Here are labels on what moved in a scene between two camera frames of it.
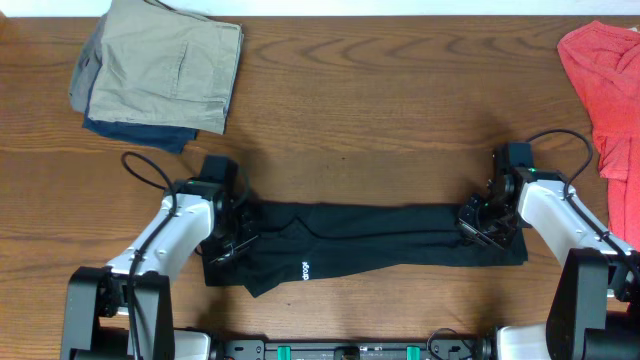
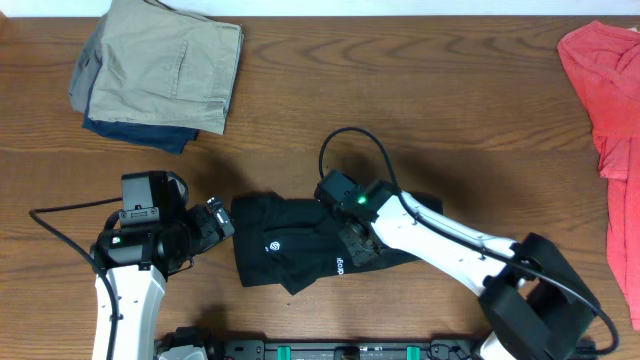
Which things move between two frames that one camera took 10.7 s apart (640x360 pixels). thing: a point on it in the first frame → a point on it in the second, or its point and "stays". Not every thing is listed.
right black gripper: [467, 225] → [358, 253]
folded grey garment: [86, 68] stays
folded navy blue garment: [167, 139] stays
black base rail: [348, 350] stays
